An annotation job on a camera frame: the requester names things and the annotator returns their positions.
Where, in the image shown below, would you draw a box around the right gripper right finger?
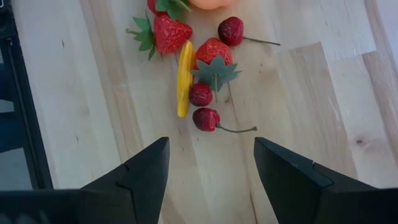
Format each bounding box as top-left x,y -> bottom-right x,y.
253,137 -> 398,224

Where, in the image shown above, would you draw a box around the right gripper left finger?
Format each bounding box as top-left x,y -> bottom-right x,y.
80,137 -> 170,224

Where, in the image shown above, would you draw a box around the dark red plastic cherry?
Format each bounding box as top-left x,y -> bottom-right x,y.
188,82 -> 214,108
192,107 -> 258,134
217,16 -> 281,47

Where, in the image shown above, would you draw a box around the yellow plastic banana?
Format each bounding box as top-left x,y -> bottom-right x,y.
176,40 -> 196,118

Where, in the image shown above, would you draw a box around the red plastic strawberry green leaves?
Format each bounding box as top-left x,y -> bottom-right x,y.
190,37 -> 243,103
125,14 -> 193,62
146,0 -> 192,22

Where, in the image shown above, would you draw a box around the plastic peach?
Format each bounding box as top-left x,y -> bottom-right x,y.
188,0 -> 234,11

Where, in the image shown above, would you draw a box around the black aluminium table frame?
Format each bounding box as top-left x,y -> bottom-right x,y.
0,0 -> 53,190

